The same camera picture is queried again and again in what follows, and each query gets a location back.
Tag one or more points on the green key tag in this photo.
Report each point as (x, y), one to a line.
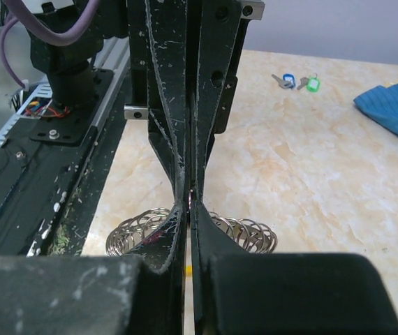
(310, 83)

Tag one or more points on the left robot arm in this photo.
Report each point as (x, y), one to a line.
(71, 75)

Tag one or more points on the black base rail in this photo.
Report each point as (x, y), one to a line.
(43, 159)

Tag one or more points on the blue key tag upper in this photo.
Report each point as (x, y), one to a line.
(284, 84)

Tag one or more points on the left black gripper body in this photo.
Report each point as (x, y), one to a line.
(145, 93)

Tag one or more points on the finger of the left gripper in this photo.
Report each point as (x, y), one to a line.
(167, 25)
(218, 30)

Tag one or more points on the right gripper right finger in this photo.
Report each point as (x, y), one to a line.
(238, 292)

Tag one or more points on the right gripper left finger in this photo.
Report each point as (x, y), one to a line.
(141, 292)

